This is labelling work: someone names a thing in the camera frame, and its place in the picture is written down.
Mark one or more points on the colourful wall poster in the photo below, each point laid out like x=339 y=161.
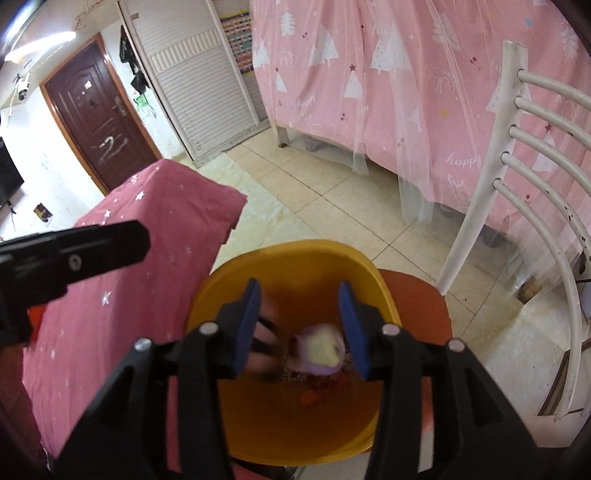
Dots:
x=236 y=23

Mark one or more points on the black hanging bag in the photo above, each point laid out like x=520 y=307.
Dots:
x=127 y=56

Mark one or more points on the white paper ball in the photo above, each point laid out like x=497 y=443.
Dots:
x=319 y=350

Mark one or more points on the dark red door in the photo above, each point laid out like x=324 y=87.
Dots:
x=98 y=121

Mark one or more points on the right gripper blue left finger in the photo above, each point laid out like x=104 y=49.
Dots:
x=237 y=321

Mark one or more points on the pink tree-print bed curtain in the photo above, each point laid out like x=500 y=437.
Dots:
x=411 y=85

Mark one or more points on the black television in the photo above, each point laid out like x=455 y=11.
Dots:
x=10 y=178

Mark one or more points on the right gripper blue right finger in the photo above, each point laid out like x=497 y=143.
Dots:
x=363 y=325

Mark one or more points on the white louvered wardrobe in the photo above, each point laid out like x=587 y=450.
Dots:
x=188 y=63

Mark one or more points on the pink star tablecloth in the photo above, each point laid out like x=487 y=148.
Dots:
x=85 y=334

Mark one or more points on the white metal chair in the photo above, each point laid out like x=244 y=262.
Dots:
x=512 y=102

